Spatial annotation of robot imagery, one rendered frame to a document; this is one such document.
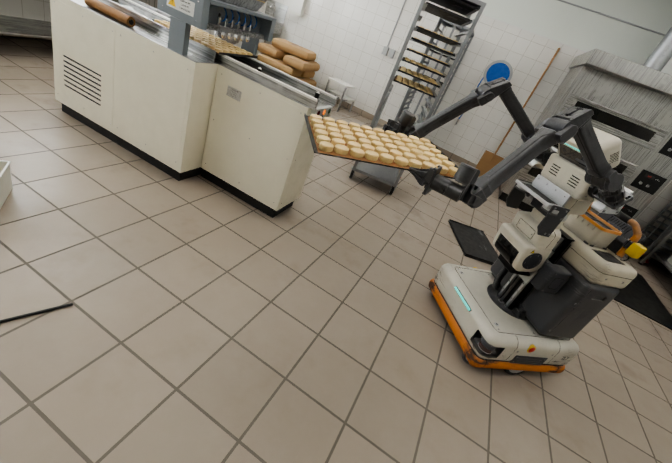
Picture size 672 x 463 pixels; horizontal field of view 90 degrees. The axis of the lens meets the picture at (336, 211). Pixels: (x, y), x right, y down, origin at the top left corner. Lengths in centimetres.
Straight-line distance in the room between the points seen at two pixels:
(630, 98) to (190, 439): 514
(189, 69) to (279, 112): 58
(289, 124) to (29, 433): 174
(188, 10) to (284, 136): 86
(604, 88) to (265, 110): 407
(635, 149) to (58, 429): 546
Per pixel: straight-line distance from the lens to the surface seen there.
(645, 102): 532
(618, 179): 170
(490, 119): 614
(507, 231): 201
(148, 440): 147
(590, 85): 519
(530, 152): 134
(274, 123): 224
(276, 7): 745
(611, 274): 210
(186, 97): 241
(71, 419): 152
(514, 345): 210
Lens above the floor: 133
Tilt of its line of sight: 28 degrees down
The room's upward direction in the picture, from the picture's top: 22 degrees clockwise
